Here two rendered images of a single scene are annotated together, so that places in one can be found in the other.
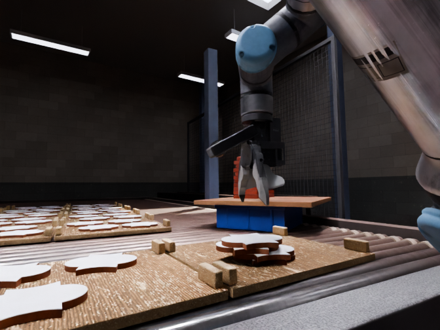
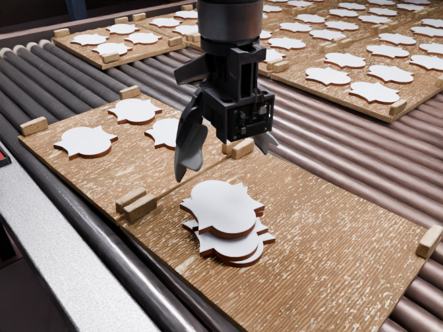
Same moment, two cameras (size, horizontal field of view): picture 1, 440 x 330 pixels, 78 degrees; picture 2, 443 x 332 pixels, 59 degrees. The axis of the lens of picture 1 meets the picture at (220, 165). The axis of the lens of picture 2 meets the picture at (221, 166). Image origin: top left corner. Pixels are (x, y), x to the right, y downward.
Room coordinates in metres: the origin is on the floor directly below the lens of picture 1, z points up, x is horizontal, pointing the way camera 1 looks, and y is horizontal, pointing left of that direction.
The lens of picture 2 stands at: (0.49, -0.54, 1.39)
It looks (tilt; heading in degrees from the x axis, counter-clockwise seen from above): 35 degrees down; 76
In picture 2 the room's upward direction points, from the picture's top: straight up
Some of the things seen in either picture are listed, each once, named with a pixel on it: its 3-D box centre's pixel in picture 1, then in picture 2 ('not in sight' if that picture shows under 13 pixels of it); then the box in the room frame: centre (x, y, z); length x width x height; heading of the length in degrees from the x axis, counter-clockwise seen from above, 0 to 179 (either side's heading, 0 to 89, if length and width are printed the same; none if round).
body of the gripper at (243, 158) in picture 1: (260, 143); (232, 85); (0.62, -0.09, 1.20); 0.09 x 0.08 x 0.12; 105
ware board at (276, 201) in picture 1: (267, 200); not in sight; (1.30, -0.22, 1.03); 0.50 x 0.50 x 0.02; 61
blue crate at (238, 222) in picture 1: (261, 214); not in sight; (1.24, -0.18, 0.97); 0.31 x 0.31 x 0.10; 61
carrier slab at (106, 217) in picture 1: (105, 217); (413, 50); (1.50, 0.63, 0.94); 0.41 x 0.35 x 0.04; 118
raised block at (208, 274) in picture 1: (210, 274); (131, 200); (0.47, 0.02, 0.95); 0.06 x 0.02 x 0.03; 32
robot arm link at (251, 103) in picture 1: (256, 109); (232, 18); (0.62, -0.09, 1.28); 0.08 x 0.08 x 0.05
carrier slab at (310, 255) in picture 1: (260, 253); (276, 232); (0.70, -0.10, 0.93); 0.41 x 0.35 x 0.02; 122
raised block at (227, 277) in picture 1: (224, 272); (140, 207); (0.49, 0.00, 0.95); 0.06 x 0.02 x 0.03; 32
